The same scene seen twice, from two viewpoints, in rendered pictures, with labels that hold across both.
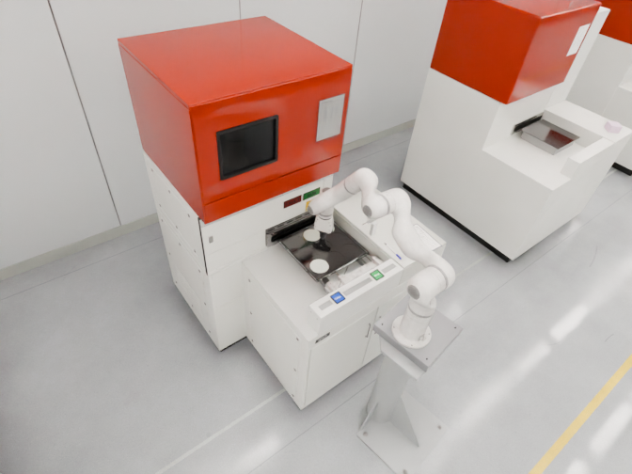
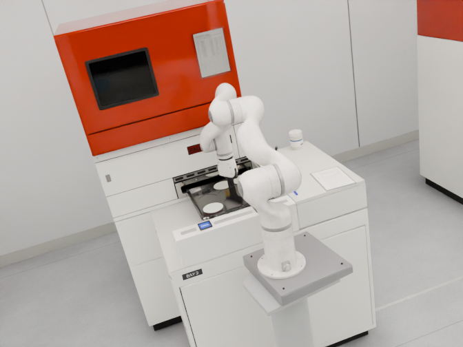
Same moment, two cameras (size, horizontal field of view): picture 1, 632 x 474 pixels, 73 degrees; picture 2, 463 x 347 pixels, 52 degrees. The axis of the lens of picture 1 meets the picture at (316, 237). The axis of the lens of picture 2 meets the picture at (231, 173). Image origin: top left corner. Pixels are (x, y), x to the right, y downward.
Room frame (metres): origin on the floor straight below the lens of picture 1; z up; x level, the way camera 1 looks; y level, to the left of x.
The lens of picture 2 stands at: (-0.20, -1.16, 2.00)
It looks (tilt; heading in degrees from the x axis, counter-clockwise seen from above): 24 degrees down; 29
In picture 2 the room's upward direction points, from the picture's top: 11 degrees counter-clockwise
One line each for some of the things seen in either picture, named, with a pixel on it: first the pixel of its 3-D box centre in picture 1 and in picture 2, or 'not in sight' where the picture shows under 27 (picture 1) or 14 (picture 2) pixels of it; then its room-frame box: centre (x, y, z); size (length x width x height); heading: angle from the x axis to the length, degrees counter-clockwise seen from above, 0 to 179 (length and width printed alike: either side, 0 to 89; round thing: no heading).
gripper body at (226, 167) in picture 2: (323, 221); (227, 164); (1.77, -0.04, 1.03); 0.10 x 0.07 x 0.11; 76
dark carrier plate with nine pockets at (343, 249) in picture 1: (323, 246); (227, 193); (1.71, -0.04, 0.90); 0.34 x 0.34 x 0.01; 41
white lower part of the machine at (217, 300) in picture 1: (244, 259); (189, 233); (2.00, 0.47, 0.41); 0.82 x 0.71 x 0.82; 132
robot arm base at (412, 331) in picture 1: (416, 320); (279, 244); (1.22, -0.51, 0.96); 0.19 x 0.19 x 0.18
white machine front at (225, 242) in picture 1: (272, 219); (178, 167); (1.75, 0.25, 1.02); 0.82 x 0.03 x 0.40; 132
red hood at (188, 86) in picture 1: (238, 111); (147, 67); (1.98, 0.46, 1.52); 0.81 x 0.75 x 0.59; 132
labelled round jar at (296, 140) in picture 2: not in sight; (296, 139); (2.14, -0.29, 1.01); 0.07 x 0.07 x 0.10
